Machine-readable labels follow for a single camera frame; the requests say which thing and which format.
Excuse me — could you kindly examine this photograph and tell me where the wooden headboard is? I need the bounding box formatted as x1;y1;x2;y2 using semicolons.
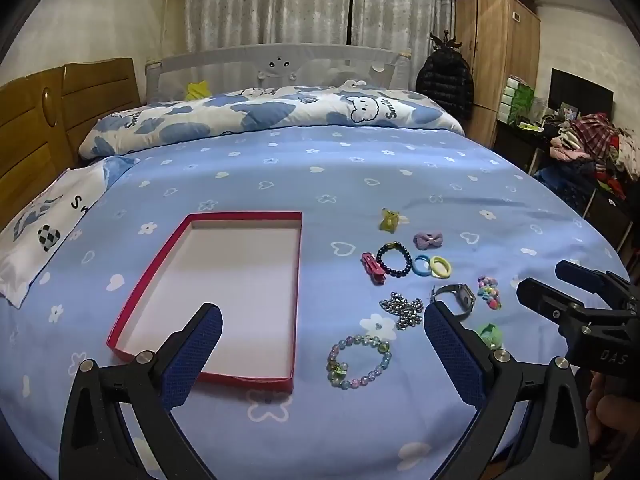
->
0;57;142;231

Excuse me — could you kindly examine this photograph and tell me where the white printed pillow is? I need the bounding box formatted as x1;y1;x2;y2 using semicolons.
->
0;156;141;309

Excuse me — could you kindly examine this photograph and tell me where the pink hair clip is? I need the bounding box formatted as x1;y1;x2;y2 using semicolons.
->
360;253;387;286

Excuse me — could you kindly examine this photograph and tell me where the black puffer jacket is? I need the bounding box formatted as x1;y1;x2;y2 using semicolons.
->
416;50;475;123

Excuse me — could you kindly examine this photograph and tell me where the black coat rack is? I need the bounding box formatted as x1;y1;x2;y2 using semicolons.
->
429;30;473;53

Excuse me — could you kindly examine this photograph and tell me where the blue and white duvet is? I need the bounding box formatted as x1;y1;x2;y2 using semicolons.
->
80;80;466;161

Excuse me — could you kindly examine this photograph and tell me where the stack of green boxes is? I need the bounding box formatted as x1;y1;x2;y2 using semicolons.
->
497;76;535;126

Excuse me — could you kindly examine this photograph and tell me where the dark bead bracelet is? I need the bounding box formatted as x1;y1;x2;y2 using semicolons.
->
376;242;412;278

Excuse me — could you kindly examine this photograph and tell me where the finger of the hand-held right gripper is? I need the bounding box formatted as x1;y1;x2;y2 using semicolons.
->
555;260;640;311
516;277;601;333

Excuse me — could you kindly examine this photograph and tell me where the red shallow cardboard box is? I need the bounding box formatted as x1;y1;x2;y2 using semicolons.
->
106;211;304;393

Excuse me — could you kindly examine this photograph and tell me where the grey patterned curtain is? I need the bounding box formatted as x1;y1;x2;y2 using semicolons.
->
182;0;353;53
352;0;457;68

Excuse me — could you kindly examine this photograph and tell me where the green hair accessory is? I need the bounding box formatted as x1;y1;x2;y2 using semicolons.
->
475;323;505;351

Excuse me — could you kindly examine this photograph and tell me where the pile of clothes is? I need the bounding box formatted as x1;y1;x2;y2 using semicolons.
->
550;112;640;196

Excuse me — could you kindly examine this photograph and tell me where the black flat screen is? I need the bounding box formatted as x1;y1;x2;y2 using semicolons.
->
549;67;615;121

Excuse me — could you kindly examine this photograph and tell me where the purple bow hair clip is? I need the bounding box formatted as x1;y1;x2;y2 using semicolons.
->
413;231;445;251

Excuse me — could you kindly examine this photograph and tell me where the silver chain necklace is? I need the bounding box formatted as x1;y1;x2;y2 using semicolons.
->
379;291;425;331

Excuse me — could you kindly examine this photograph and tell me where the blue patterned bed sheet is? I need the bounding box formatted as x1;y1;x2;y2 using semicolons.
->
0;125;636;480

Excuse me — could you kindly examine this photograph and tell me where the silver wristwatch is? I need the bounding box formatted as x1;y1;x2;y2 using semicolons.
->
430;283;477;320

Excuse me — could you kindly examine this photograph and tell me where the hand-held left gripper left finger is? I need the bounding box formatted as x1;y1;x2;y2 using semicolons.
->
59;303;224;480

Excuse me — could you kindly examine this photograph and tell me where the grey bed guard rail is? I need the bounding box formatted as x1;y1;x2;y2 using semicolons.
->
145;44;418;103

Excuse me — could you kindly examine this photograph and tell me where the black desk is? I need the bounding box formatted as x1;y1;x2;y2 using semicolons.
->
492;120;556;171

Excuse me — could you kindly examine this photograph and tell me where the person's right hand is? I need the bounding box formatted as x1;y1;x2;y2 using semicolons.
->
586;372;640;446

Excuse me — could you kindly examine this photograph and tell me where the pastel glass bead bracelet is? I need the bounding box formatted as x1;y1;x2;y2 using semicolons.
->
326;335;393;390

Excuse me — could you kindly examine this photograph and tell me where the colourful candy bead bracelet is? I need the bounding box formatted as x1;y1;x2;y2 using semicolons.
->
476;275;502;310

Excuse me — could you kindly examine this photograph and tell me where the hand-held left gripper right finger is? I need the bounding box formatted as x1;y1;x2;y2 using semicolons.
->
423;301;593;480

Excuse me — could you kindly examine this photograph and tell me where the yellow hair claw clip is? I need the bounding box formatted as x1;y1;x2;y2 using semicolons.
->
376;207;407;233

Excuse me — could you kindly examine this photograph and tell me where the wooden wardrobe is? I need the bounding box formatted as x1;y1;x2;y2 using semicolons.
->
455;0;542;148

